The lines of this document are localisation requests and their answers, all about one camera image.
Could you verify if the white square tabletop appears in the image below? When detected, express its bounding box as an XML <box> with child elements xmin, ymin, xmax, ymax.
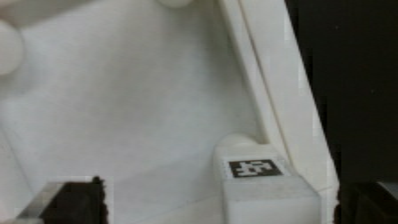
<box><xmin>0</xmin><ymin>0</ymin><xmax>340</xmax><ymax>224</ymax></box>

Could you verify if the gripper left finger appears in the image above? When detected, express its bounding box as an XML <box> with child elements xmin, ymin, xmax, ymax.
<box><xmin>18</xmin><ymin>176</ymin><xmax>111</xmax><ymax>224</ymax></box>

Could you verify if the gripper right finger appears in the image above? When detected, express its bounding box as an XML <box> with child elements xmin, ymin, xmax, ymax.
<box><xmin>334</xmin><ymin>181</ymin><xmax>398</xmax><ymax>224</ymax></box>

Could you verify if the white table leg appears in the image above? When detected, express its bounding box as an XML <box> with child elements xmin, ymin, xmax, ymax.
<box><xmin>214</xmin><ymin>134</ymin><xmax>322</xmax><ymax>224</ymax></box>

